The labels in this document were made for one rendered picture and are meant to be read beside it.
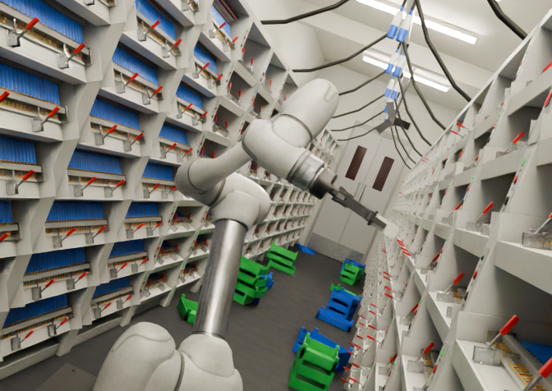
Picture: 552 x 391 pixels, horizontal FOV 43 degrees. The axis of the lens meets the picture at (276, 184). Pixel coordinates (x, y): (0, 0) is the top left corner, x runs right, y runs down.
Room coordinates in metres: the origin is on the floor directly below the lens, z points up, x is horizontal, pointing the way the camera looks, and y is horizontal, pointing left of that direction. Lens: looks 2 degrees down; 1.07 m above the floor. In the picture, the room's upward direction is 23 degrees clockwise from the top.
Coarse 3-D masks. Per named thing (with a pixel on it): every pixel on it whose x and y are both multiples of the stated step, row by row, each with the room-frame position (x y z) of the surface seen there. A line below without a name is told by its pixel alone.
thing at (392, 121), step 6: (408, 84) 8.45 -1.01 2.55; (390, 102) 8.23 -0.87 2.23; (390, 108) 8.22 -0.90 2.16; (390, 114) 8.21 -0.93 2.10; (396, 114) 8.46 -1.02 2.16; (372, 120) 8.20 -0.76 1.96; (390, 120) 8.24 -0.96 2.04; (396, 120) 8.20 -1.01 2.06; (402, 120) 8.18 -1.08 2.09; (378, 126) 8.24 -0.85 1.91; (384, 126) 8.18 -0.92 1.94; (408, 126) 8.18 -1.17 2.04
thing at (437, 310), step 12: (432, 276) 1.94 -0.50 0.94; (444, 276) 1.94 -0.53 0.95; (432, 288) 1.94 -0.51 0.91; (444, 288) 1.94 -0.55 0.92; (456, 288) 1.92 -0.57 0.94; (432, 300) 1.79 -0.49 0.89; (456, 300) 1.82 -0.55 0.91; (432, 312) 1.74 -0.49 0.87; (444, 312) 1.57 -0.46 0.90; (456, 312) 1.35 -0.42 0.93; (444, 324) 1.44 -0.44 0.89; (444, 336) 1.42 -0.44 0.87
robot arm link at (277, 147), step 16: (256, 128) 1.69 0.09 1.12; (272, 128) 1.69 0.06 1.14; (288, 128) 1.69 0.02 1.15; (304, 128) 1.71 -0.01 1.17; (256, 144) 1.68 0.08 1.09; (272, 144) 1.67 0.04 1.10; (288, 144) 1.68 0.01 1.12; (304, 144) 1.70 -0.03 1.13; (256, 160) 1.70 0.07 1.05; (272, 160) 1.67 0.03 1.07; (288, 160) 1.67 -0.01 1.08
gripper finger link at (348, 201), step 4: (340, 192) 1.63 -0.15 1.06; (336, 196) 1.63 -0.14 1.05; (348, 196) 1.63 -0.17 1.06; (340, 200) 1.63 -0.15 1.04; (344, 200) 1.63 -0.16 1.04; (348, 200) 1.63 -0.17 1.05; (352, 200) 1.63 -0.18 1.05; (344, 204) 1.63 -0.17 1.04; (348, 204) 1.63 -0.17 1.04; (352, 204) 1.63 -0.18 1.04; (356, 204) 1.63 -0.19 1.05; (360, 204) 1.63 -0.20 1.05; (352, 208) 1.63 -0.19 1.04; (356, 208) 1.63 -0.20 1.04; (360, 208) 1.63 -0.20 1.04; (364, 208) 1.63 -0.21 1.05; (356, 212) 1.63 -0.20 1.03; (360, 212) 1.63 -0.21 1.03; (364, 212) 1.63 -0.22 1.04; (368, 212) 1.63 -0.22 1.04; (372, 212) 1.63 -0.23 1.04; (364, 216) 1.63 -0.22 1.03; (368, 220) 1.63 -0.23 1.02
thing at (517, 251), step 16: (512, 224) 1.25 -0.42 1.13; (528, 224) 1.25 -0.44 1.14; (544, 224) 1.07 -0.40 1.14; (512, 240) 1.25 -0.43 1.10; (528, 240) 1.07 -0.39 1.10; (544, 240) 1.06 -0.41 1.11; (496, 256) 1.24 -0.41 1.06; (512, 256) 1.10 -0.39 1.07; (528, 256) 0.98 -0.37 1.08; (544, 256) 0.89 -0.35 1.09; (512, 272) 1.08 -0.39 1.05; (528, 272) 0.97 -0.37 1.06; (544, 272) 0.88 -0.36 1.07; (544, 288) 0.87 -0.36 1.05
